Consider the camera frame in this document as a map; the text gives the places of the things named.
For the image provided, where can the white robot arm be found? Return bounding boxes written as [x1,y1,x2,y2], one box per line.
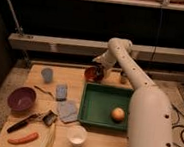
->
[94,37,173,147]

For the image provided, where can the green plastic tray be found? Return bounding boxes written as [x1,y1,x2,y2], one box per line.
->
[78,83,133,131]

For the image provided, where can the grey-blue towel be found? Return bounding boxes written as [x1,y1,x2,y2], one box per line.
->
[57,100,78,123]

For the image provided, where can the purple bowl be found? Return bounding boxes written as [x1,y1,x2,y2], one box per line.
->
[7,87,37,112]

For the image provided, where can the white metal rail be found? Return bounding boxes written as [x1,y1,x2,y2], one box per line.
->
[8,33,184,65]

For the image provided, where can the orange fruit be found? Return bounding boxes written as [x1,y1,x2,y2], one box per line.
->
[111,107,126,122]

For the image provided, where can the blue sponge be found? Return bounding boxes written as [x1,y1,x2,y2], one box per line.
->
[55,84,68,101]

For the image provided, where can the black handled knife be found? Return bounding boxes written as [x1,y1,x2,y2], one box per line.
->
[7,114,39,133]

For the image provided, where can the small brown jar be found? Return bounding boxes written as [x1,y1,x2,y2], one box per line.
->
[120,71,128,84]

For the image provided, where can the small metal fork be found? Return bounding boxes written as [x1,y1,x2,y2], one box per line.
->
[33,85,54,98]

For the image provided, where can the blue plastic cup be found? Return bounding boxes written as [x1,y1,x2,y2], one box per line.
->
[41,67,53,84]

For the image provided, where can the orange sausage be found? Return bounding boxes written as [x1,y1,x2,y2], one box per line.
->
[8,132,39,145]

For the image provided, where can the white paper cup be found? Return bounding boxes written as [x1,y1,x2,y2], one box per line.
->
[66,125,87,147]

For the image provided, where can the black floor cables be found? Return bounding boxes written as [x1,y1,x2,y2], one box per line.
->
[165,103,184,147]

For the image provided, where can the red bowl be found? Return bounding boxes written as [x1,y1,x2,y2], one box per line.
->
[84,66,104,82]

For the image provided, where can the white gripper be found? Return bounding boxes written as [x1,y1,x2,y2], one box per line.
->
[92,53,114,78]

